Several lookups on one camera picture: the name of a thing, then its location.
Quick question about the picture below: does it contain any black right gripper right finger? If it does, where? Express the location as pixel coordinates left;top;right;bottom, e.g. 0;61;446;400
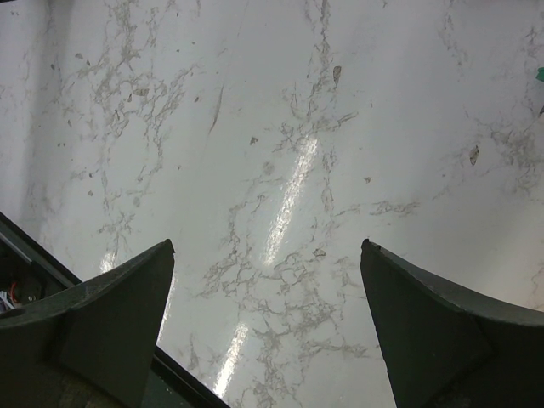
360;240;543;407

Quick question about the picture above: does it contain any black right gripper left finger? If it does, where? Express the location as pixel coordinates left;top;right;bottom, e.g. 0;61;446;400
1;240;174;407

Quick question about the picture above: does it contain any green highlighter marker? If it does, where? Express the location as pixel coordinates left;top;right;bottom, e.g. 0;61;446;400
535;67;544;82

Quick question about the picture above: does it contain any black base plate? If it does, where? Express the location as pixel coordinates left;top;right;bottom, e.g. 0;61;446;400
1;218;223;407

